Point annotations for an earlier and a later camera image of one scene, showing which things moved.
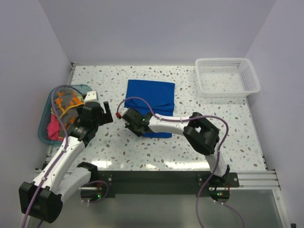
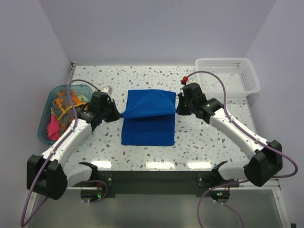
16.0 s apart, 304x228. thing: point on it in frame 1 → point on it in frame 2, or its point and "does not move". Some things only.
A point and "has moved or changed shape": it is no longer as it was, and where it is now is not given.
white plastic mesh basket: x=226 y=77 does not move
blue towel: x=160 y=95 has moved or changed shape
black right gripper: x=129 y=126 → x=180 y=110
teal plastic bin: x=45 y=114 does not move
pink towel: x=53 y=128 does not move
